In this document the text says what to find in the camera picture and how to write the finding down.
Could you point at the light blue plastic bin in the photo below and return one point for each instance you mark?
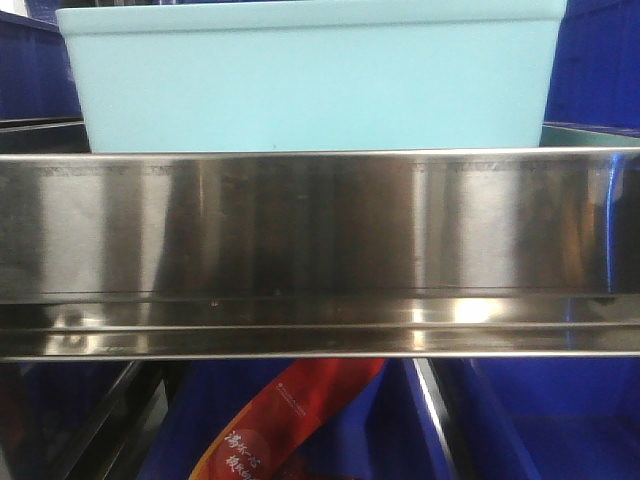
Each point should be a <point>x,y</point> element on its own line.
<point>266,76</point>

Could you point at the dark blue bin lower middle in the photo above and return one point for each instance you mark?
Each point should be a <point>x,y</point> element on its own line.
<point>385,433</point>

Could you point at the dark blue bin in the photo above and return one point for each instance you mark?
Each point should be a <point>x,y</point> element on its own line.
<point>595,77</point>
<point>547,418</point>
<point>36,77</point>
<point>385,433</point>

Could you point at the dark blue bin lower right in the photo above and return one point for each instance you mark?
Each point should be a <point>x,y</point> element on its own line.
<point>547,418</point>

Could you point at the dark blue bin upper right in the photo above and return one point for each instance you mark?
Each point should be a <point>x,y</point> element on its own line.
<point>595,77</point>

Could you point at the dark blue bin upper left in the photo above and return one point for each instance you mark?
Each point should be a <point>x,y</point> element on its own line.
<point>36,77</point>

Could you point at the red snack package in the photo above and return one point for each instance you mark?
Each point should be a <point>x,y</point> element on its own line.
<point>283,415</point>

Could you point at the stainless steel shelf rail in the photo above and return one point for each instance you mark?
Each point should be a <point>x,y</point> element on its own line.
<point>437,253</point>

